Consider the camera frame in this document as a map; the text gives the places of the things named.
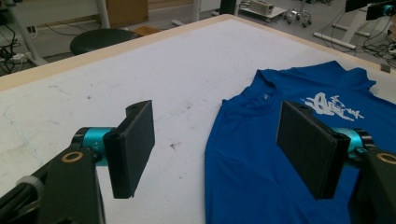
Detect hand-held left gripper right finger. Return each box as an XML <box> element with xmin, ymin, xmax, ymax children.
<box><xmin>276</xmin><ymin>100</ymin><xmax>376</xmax><ymax>200</ymax></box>

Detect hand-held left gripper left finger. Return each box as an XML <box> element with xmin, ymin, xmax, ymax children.
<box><xmin>73</xmin><ymin>100</ymin><xmax>156</xmax><ymax>200</ymax></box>

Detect blue t-shirt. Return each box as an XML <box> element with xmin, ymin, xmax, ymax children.
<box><xmin>204</xmin><ymin>60</ymin><xmax>396</xmax><ymax>224</ymax></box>

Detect chrome caster base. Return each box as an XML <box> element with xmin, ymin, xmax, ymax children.
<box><xmin>281</xmin><ymin>8</ymin><xmax>313</xmax><ymax>28</ymax></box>

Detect white table mat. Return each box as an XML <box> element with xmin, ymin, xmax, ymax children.
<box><xmin>0</xmin><ymin>19</ymin><xmax>396</xmax><ymax>224</ymax></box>

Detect black round stool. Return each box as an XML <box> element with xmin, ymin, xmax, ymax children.
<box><xmin>69</xmin><ymin>28</ymin><xmax>139</xmax><ymax>56</ymax></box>

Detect white box device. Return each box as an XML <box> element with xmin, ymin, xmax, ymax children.
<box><xmin>248</xmin><ymin>0</ymin><xmax>275</xmax><ymax>16</ymax></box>

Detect orange tray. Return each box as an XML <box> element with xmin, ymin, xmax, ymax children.
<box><xmin>133</xmin><ymin>25</ymin><xmax>163</xmax><ymax>37</ymax></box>

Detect white desk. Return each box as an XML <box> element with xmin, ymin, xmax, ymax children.
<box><xmin>0</xmin><ymin>0</ymin><xmax>111</xmax><ymax>67</ymax></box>

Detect large cardboard box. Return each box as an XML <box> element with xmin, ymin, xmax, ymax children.
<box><xmin>105</xmin><ymin>0</ymin><xmax>149</xmax><ymax>29</ymax></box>

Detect white power strip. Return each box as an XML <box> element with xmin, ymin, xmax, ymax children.
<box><xmin>8</xmin><ymin>53</ymin><xmax>26</xmax><ymax>64</ymax></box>

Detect white stand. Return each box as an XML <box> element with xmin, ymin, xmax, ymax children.
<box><xmin>171</xmin><ymin>0</ymin><xmax>204</xmax><ymax>27</ymax></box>

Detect black floor cables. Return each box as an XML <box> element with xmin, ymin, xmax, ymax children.
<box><xmin>0</xmin><ymin>24</ymin><xmax>21</xmax><ymax>76</ymax></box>
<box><xmin>358</xmin><ymin>29</ymin><xmax>396</xmax><ymax>64</ymax></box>

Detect white table frame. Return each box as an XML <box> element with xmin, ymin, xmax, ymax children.
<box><xmin>312</xmin><ymin>8</ymin><xmax>367</xmax><ymax>50</ymax></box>

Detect black frame post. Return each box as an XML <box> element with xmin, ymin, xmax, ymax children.
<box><xmin>219</xmin><ymin>0</ymin><xmax>239</xmax><ymax>16</ymax></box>

